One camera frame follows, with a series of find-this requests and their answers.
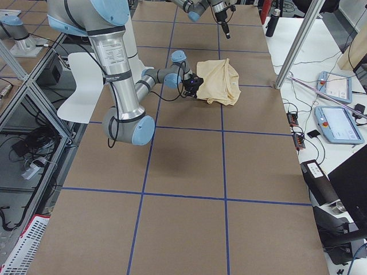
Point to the blue teach pendant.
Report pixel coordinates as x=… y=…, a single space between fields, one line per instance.
x=337 y=125
x=336 y=86

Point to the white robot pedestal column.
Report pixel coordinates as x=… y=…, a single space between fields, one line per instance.
x=136 y=65

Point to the white plastic chair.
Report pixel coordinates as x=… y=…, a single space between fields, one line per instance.
x=88 y=77

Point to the cream long-sleeve printed shirt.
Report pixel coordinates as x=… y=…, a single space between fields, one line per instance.
x=221 y=82

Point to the white plastic basket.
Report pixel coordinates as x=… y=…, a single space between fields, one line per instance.
x=26 y=247

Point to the aluminium frame post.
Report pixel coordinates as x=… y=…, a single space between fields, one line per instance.
x=307 y=23

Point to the small electronics board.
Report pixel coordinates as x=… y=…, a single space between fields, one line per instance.
x=292 y=119

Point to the upper blue teach pendant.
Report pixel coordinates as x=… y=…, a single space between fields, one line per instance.
x=336 y=86

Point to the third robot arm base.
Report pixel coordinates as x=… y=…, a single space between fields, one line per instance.
x=26 y=45

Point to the red cylinder bottle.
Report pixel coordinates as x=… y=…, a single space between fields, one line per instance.
x=265 y=10

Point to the white power strip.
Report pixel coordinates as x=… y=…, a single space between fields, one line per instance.
x=33 y=169

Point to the long reacher grabber stick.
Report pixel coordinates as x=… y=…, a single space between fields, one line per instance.
x=328 y=97

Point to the black monitor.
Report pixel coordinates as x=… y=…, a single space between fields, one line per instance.
x=349 y=182

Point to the black box with label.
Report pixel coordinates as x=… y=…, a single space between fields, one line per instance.
x=321 y=191

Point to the black water bottle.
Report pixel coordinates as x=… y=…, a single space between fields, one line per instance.
x=272 y=23

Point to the lower blue teach pendant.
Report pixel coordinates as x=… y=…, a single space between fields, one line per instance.
x=337 y=125

